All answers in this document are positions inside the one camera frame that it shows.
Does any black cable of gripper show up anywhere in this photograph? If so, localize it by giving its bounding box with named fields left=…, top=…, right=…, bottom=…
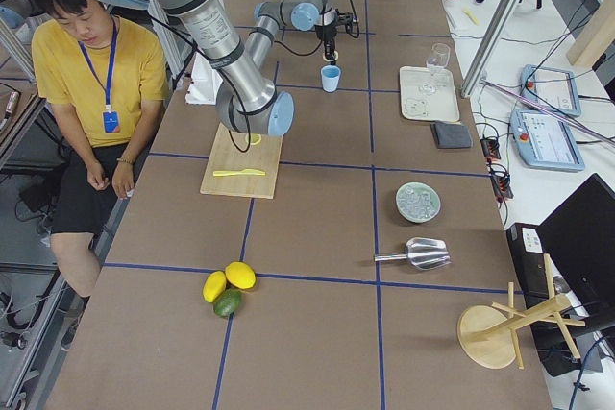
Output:
left=273, top=0, right=366, bottom=57

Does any wooden mug tree stand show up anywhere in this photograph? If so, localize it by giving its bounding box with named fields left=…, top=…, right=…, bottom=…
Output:
left=456, top=253, right=585, bottom=369

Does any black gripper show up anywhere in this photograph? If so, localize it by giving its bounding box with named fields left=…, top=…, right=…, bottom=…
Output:
left=314, top=9, right=359, bottom=64

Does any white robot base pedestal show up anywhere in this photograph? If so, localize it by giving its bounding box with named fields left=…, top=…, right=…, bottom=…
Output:
left=185, top=55, right=223, bottom=105

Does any teach pendant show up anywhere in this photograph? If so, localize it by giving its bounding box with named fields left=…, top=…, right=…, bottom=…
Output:
left=520, top=64, right=581, bottom=117
left=509, top=109, right=585, bottom=172

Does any teach pendant near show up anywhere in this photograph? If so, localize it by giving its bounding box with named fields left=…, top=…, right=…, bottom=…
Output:
left=509, top=109, right=585, bottom=172

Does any teach pendant far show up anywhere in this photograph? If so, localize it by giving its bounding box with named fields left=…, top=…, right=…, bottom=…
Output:
left=520, top=64, right=581, bottom=117

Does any bamboo cutting board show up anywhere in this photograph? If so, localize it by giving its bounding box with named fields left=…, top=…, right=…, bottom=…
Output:
left=200, top=124, right=283, bottom=199

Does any light blue paper cup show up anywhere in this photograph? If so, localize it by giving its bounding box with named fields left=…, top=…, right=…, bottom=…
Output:
left=320, top=64, right=341, bottom=93

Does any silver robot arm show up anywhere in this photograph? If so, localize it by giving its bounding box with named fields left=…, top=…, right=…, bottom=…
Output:
left=99, top=0, right=358, bottom=136

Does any aluminium frame post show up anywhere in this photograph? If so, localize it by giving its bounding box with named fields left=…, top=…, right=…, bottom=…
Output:
left=460, top=0, right=519, bottom=98

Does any lemon slice on board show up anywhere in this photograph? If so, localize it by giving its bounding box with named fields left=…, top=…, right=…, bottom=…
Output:
left=246, top=133, right=262, bottom=146

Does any person in yellow shirt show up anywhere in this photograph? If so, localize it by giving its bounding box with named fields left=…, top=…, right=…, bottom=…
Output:
left=32, top=0, right=167, bottom=298

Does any cream bear tray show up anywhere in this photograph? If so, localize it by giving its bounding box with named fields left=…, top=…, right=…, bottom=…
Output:
left=399, top=66, right=460, bottom=123

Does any yellow plastic knife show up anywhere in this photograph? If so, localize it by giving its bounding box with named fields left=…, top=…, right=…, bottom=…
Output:
left=212, top=168, right=266, bottom=178

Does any whole yellow lemon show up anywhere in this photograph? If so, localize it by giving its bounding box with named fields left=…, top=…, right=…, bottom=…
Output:
left=202, top=271, right=227, bottom=303
left=224, top=261, right=257, bottom=290

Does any black computer monitor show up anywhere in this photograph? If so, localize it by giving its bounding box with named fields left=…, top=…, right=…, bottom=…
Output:
left=538, top=173, right=614, bottom=323

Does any green bowl of ice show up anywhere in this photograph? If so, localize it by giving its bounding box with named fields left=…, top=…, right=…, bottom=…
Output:
left=395, top=182, right=441, bottom=224

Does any metal ice scoop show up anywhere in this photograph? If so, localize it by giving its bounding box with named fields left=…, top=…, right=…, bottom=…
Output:
left=374, top=237, right=451, bottom=271

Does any grey folded cloth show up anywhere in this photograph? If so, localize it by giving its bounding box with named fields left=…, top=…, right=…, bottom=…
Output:
left=431, top=121, right=473, bottom=149

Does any clear wine glass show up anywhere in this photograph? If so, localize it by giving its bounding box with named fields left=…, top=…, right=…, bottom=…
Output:
left=418, top=43, right=451, bottom=95

